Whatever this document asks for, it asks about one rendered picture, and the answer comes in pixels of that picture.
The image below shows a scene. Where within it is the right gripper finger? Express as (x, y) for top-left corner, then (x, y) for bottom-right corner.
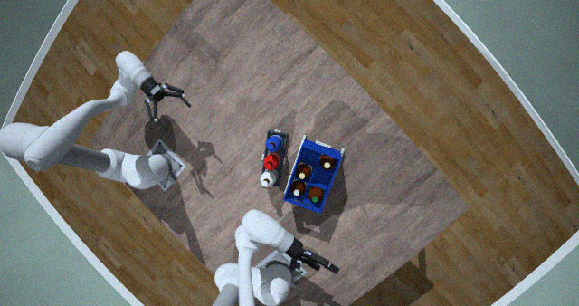
(299, 258), (320, 271)
(300, 249), (339, 274)

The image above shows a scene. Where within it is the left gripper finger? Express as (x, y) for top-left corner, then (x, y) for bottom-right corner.
(144, 94), (167, 129)
(158, 83), (191, 108)

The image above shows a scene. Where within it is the brown bottle with white cap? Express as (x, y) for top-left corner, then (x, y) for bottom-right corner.
(319, 154), (336, 170)
(290, 179), (307, 196)

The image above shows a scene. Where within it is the brown bottle with cream cap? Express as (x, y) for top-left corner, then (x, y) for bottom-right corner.
(296, 162), (312, 180)

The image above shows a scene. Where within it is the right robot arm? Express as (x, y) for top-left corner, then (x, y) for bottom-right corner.
(212, 209), (301, 306)

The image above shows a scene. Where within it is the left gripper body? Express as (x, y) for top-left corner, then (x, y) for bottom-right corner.
(141, 78), (165, 102)

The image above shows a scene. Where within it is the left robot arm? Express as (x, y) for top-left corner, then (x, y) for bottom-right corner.
(0, 51), (180, 189)

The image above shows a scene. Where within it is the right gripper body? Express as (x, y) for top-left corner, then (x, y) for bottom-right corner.
(285, 238), (308, 258)

